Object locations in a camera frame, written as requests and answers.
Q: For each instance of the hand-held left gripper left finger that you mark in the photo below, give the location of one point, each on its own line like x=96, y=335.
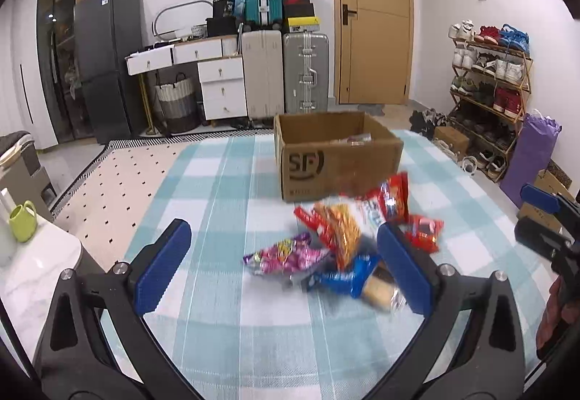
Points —
x=161, y=268

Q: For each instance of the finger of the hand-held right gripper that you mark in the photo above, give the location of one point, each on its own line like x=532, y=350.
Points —
x=541, y=200
x=539, y=237

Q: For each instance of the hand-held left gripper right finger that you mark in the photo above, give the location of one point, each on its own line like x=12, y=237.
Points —
x=403, y=273

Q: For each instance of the clear cracker packet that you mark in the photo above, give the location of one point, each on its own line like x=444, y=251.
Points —
x=378, y=291

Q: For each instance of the small red snack packet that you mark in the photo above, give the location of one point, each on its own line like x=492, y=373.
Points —
x=426, y=234

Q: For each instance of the blue snack packet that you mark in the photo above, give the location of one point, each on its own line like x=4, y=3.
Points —
x=349, y=275

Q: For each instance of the white red-ended snack packet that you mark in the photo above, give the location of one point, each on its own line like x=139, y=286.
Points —
x=374, y=212

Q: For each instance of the orange snack packet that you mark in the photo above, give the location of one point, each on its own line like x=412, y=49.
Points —
x=340, y=232

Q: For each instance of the large red snack packet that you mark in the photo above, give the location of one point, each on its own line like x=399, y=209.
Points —
x=396, y=196

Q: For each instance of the pink purple snack packet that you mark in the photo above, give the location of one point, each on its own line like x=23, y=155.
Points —
x=285, y=255

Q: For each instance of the brown cardboard box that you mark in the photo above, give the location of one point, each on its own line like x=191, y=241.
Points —
x=344, y=164

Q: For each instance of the person's right hand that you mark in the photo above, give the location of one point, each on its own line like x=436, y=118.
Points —
x=550, y=318

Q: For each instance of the printed cardboard carton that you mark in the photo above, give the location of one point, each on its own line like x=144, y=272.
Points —
x=546, y=182

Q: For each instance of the cream dotted rug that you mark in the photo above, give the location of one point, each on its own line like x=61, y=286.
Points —
x=122, y=182

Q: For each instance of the checkered teal tablecloth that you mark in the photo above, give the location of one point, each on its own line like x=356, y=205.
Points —
x=235, y=200

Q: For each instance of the group of assorted shoes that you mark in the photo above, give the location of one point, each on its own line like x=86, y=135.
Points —
x=507, y=101

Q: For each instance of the small cardboard box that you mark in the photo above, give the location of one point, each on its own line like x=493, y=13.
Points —
x=451, y=139

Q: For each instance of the white marble side table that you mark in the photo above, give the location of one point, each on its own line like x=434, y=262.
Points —
x=40, y=273

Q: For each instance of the wooden shoe rack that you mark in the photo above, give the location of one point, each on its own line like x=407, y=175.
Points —
x=525, y=78

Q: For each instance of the pair of black floor shoes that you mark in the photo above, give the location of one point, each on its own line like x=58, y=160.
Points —
x=423, y=121

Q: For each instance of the pale snack packet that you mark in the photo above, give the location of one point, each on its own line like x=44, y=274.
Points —
x=355, y=138

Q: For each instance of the green mug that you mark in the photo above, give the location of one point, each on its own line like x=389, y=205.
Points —
x=22, y=223

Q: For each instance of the grey woven laundry basket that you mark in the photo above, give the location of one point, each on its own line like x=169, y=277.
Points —
x=174, y=103

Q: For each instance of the grey beige chair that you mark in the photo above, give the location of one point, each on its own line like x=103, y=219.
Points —
x=22, y=164

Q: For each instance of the white drawer desk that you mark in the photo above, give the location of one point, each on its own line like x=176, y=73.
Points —
x=217, y=83

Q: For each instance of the dark grey refrigerator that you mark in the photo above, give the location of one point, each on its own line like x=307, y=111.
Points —
x=108, y=65

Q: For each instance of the beige suitcase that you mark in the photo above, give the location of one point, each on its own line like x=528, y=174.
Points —
x=263, y=74

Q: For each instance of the silver suitcase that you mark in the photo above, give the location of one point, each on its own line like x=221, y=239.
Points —
x=306, y=74

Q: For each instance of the wooden door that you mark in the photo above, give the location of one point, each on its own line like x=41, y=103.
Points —
x=376, y=19

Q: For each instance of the oval metal-framed mirror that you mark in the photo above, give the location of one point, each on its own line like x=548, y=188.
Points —
x=156, y=22

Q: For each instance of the black storage box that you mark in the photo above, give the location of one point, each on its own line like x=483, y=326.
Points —
x=222, y=27

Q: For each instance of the yellow black shoe box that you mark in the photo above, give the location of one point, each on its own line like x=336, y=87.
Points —
x=304, y=24

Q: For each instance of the tall glass-door cabinet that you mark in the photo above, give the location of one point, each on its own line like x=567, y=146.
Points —
x=59, y=19

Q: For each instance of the black bag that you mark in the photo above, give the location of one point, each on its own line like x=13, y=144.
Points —
x=222, y=3

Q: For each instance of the plain black shoe box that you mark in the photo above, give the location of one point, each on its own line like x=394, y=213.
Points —
x=299, y=9

